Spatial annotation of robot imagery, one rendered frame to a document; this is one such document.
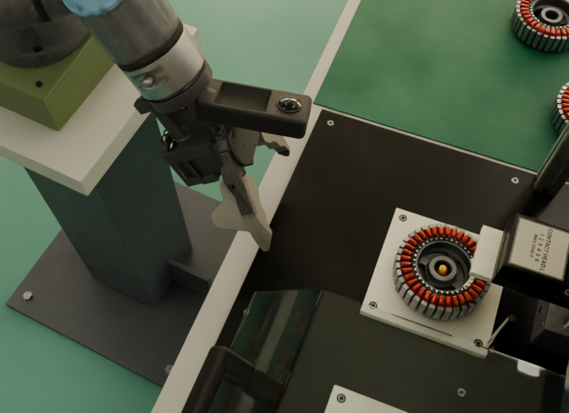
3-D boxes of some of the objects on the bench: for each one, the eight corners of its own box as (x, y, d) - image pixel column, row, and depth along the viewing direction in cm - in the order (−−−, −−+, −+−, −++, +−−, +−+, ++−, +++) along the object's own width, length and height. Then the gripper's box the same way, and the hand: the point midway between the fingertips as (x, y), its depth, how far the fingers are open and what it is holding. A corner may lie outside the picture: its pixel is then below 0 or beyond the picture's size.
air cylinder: (527, 344, 77) (544, 327, 72) (539, 288, 81) (555, 269, 76) (572, 359, 76) (591, 344, 72) (582, 302, 80) (601, 283, 75)
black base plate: (105, 597, 67) (100, 597, 65) (321, 118, 96) (322, 107, 94) (581, 824, 58) (591, 833, 56) (655, 221, 88) (665, 213, 86)
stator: (530, 60, 101) (538, 43, 98) (498, 9, 107) (505, -9, 104) (595, 45, 103) (605, 27, 100) (560, -4, 108) (569, -23, 105)
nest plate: (359, 314, 79) (360, 311, 78) (394, 212, 86) (396, 206, 85) (483, 360, 76) (486, 356, 75) (510, 250, 83) (513, 245, 82)
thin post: (477, 351, 77) (502, 322, 68) (481, 338, 78) (505, 308, 69) (491, 356, 76) (518, 327, 68) (494, 344, 77) (521, 313, 69)
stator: (380, 301, 79) (383, 289, 75) (406, 223, 84) (411, 209, 81) (473, 335, 76) (481, 324, 73) (494, 253, 82) (503, 239, 78)
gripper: (162, 35, 75) (248, 152, 88) (105, 160, 63) (214, 276, 75) (226, 11, 72) (306, 138, 84) (179, 139, 59) (281, 265, 71)
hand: (284, 199), depth 78 cm, fingers open, 14 cm apart
